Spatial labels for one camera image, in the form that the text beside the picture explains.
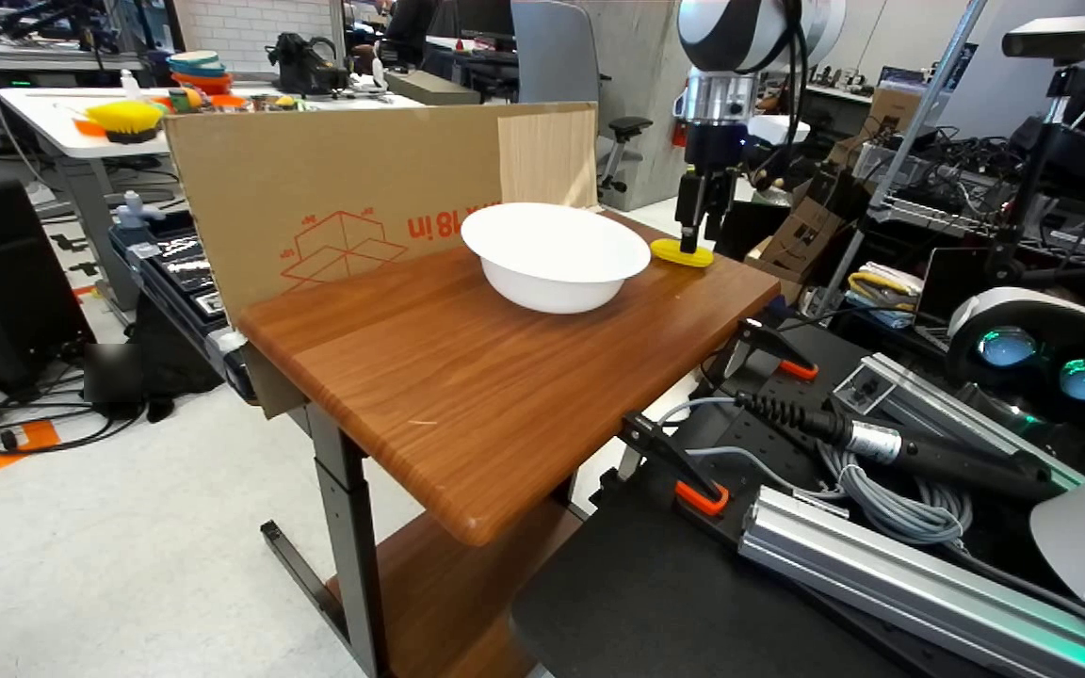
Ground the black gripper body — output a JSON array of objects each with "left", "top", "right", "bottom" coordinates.
[{"left": 677, "top": 125, "right": 745, "bottom": 217}]

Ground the yellow toy corn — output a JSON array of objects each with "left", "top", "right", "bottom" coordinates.
[{"left": 652, "top": 238, "right": 717, "bottom": 270}]

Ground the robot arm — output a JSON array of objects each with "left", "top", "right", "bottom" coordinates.
[{"left": 676, "top": 0, "right": 849, "bottom": 258}]

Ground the white bowl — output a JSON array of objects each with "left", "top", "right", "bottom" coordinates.
[{"left": 459, "top": 204, "right": 652, "bottom": 317}]

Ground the black orange clamp rear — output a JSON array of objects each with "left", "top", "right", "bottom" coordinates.
[{"left": 740, "top": 320, "right": 817, "bottom": 386}]

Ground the black orange clamp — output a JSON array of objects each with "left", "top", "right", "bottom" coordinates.
[
  {"left": 618, "top": 415, "right": 731, "bottom": 521},
  {"left": 740, "top": 320, "right": 817, "bottom": 386}
]

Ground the black orange clamp front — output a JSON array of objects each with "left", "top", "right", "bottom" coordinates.
[{"left": 618, "top": 415, "right": 731, "bottom": 521}]

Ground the brown wooden table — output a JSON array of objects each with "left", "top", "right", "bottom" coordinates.
[{"left": 241, "top": 249, "right": 781, "bottom": 678}]

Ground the white vr headset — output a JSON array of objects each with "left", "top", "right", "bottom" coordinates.
[{"left": 945, "top": 288, "right": 1085, "bottom": 425}]

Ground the large cardboard box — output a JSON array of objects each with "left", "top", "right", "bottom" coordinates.
[{"left": 164, "top": 101, "right": 603, "bottom": 323}]

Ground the white work desk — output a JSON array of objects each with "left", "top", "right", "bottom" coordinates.
[{"left": 0, "top": 87, "right": 425, "bottom": 317}]

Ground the coiled grey cable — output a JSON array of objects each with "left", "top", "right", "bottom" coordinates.
[{"left": 817, "top": 442, "right": 980, "bottom": 550}]

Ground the aluminium rail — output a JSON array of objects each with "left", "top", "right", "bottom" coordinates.
[{"left": 740, "top": 485, "right": 1085, "bottom": 678}]

